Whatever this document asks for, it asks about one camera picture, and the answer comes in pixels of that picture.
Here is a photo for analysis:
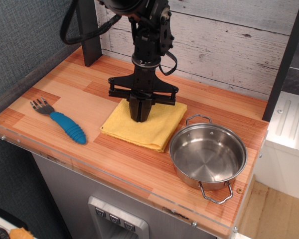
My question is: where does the black braided cable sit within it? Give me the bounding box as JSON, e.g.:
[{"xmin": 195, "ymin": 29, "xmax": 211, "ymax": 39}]
[{"xmin": 59, "ymin": 0, "xmax": 122, "ymax": 46}]

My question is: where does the dark grey left post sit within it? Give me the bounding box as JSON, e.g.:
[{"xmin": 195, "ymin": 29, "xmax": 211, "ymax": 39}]
[{"xmin": 76, "ymin": 0, "xmax": 102, "ymax": 67}]

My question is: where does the dark grey post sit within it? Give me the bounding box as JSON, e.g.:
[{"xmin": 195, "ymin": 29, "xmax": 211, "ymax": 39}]
[
  {"xmin": 262, "ymin": 10, "xmax": 299, "ymax": 122},
  {"xmin": 76, "ymin": 0, "xmax": 102, "ymax": 67}
]

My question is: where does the silver dispenser panel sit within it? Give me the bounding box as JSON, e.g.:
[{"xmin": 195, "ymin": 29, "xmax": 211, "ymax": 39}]
[{"xmin": 88, "ymin": 196, "xmax": 150, "ymax": 239}]

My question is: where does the yellow towel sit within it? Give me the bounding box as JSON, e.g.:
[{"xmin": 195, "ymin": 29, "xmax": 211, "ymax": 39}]
[{"xmin": 100, "ymin": 100, "xmax": 187, "ymax": 152}]

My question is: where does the orange and black object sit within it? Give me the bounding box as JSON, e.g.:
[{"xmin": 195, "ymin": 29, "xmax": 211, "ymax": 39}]
[{"xmin": 0, "ymin": 228, "xmax": 34, "ymax": 239}]

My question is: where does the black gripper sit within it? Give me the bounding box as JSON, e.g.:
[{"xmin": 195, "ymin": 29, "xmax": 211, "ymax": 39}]
[{"xmin": 108, "ymin": 66, "xmax": 178, "ymax": 122}]

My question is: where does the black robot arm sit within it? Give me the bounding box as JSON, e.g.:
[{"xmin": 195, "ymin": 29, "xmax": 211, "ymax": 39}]
[{"xmin": 100, "ymin": 0, "xmax": 178, "ymax": 122}]

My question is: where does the stainless steel pot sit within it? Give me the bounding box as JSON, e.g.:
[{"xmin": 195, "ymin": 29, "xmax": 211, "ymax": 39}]
[{"xmin": 169, "ymin": 115, "xmax": 248, "ymax": 205}]

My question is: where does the white toy sink unit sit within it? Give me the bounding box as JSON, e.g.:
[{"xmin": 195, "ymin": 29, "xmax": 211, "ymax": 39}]
[{"xmin": 251, "ymin": 36, "xmax": 299, "ymax": 200}]

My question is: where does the blue handled metal fork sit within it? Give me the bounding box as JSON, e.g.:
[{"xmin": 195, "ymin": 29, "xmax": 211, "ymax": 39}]
[{"xmin": 30, "ymin": 98, "xmax": 87, "ymax": 144}]

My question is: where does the dark grey right post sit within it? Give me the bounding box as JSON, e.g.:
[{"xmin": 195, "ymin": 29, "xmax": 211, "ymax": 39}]
[{"xmin": 262, "ymin": 10, "xmax": 299, "ymax": 122}]

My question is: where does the clear acrylic edge guard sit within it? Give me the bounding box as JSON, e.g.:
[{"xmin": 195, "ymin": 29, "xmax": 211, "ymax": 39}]
[{"xmin": 0, "ymin": 126, "xmax": 238, "ymax": 239}]

